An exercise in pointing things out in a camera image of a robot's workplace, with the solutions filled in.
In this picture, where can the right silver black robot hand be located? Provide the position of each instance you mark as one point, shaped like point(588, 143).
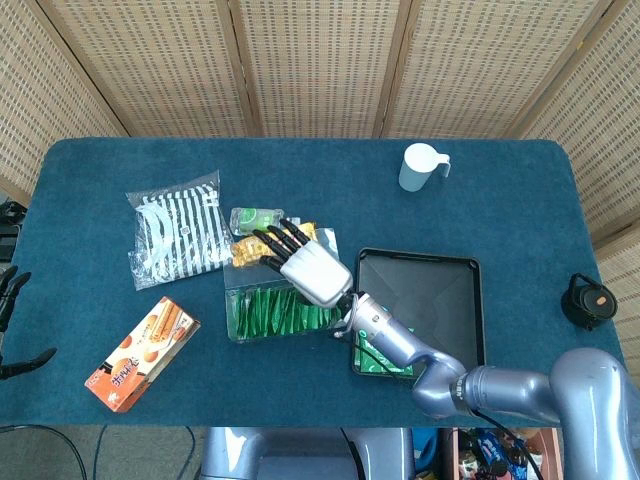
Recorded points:
point(315, 272)

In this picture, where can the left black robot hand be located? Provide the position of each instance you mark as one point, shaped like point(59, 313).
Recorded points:
point(7, 295)

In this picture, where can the clear box green packets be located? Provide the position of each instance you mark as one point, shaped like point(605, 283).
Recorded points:
point(270, 315)

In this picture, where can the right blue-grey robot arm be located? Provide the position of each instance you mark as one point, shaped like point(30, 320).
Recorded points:
point(480, 387)

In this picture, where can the green snack packet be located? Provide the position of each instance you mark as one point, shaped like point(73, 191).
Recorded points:
point(366, 362)

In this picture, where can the black square plastic tray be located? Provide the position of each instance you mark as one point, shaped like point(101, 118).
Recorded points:
point(430, 290)

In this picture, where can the striped pouch in clear bag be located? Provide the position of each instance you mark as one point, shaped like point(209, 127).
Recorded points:
point(175, 232)

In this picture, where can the orange biscuit box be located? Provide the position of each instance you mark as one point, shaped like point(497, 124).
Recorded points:
point(142, 357)

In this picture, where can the dark equipment beside table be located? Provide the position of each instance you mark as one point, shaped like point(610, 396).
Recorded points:
point(9, 225)

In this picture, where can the gold snack bar package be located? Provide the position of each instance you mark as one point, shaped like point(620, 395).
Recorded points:
point(245, 252)

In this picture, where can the small clear green-label bottle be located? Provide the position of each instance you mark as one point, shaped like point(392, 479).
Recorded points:
point(250, 220)

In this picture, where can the blue felt table cover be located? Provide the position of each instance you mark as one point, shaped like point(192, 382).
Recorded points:
point(310, 180)

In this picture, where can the blue-grey robot torso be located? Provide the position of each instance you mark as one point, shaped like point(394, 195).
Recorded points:
point(300, 455)

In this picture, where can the woven rattan folding screen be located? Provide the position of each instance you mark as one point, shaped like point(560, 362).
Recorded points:
point(320, 65)

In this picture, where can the wooden crate of snacks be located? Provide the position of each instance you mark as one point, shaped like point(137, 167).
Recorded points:
point(490, 452)

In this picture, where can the black round device orange button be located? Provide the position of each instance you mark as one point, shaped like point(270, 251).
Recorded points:
point(590, 302)

